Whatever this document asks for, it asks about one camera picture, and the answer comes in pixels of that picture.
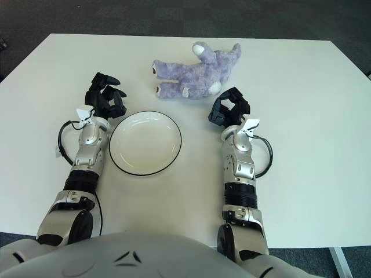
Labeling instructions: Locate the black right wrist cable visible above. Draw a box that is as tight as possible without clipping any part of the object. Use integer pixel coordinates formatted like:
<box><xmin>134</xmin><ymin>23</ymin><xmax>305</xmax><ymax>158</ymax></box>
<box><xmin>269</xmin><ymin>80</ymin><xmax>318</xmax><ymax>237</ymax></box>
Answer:
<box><xmin>252</xmin><ymin>136</ymin><xmax>274</xmax><ymax>178</ymax></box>

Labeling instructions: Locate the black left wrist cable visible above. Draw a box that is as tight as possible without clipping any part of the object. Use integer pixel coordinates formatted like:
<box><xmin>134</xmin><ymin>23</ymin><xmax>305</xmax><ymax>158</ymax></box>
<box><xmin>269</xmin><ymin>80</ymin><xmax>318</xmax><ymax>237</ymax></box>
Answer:
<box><xmin>57</xmin><ymin>120</ymin><xmax>83</xmax><ymax>166</ymax></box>

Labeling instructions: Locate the purple plush doll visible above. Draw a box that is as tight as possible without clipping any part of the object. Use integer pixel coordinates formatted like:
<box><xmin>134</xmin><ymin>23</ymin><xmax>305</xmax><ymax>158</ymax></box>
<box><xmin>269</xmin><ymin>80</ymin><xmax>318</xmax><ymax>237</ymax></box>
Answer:
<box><xmin>152</xmin><ymin>42</ymin><xmax>242</xmax><ymax>101</ymax></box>

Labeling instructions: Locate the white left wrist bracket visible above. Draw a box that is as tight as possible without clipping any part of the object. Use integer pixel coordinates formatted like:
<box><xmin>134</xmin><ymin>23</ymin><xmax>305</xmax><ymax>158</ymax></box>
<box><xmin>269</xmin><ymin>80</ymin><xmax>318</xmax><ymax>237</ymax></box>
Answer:
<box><xmin>75</xmin><ymin>107</ymin><xmax>96</xmax><ymax>127</ymax></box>

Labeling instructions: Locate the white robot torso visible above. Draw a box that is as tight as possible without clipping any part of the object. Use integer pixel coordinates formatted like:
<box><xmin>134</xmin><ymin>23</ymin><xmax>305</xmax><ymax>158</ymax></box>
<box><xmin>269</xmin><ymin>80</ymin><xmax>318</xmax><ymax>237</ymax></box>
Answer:
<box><xmin>0</xmin><ymin>231</ymin><xmax>322</xmax><ymax>278</ymax></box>

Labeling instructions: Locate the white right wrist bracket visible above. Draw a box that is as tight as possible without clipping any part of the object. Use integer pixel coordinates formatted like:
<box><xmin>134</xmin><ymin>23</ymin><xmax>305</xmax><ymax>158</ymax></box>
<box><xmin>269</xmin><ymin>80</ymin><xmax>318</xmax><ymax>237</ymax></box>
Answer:
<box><xmin>237</xmin><ymin>118</ymin><xmax>260</xmax><ymax>137</ymax></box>

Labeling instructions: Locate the white table leg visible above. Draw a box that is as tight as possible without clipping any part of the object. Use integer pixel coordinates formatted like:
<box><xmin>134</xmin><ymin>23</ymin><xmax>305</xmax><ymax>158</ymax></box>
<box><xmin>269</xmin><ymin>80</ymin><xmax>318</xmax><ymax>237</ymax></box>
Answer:
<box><xmin>330</xmin><ymin>247</ymin><xmax>353</xmax><ymax>278</ymax></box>

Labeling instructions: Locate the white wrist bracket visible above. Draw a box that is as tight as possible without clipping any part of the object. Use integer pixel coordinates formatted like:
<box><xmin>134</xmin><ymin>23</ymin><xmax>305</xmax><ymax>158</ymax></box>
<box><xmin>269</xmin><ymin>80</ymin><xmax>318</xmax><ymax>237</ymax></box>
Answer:
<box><xmin>75</xmin><ymin>107</ymin><xmax>96</xmax><ymax>127</ymax></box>
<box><xmin>237</xmin><ymin>118</ymin><xmax>260</xmax><ymax>137</ymax></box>

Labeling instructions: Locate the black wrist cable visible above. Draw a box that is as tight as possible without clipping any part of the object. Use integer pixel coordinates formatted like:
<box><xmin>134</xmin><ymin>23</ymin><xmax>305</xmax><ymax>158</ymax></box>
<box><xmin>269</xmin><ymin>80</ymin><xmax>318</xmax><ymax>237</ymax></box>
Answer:
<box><xmin>252</xmin><ymin>136</ymin><xmax>274</xmax><ymax>178</ymax></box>
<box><xmin>57</xmin><ymin>120</ymin><xmax>83</xmax><ymax>166</ymax></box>

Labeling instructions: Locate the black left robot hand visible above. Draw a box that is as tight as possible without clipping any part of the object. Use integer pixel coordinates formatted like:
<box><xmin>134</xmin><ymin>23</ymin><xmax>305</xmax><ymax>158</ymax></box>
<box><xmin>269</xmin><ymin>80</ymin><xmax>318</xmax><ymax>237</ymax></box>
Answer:
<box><xmin>84</xmin><ymin>72</ymin><xmax>128</xmax><ymax>120</ymax></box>

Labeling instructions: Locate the white plate with black rim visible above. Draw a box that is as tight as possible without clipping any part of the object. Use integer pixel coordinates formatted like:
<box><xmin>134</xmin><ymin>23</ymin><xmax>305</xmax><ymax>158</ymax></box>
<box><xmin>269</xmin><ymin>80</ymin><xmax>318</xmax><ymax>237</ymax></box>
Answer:
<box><xmin>108</xmin><ymin>111</ymin><xmax>183</xmax><ymax>176</ymax></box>

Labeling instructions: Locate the black left elbow cable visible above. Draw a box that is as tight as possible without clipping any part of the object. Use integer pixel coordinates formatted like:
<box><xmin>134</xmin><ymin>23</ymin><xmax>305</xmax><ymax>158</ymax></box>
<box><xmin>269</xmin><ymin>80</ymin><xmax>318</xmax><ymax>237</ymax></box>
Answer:
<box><xmin>94</xmin><ymin>191</ymin><xmax>104</xmax><ymax>237</ymax></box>

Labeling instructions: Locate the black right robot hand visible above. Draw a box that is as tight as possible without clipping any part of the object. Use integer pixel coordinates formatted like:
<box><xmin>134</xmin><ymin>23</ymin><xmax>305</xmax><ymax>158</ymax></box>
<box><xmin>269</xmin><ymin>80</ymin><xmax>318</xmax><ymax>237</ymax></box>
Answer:
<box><xmin>208</xmin><ymin>86</ymin><xmax>251</xmax><ymax>128</ymax></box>

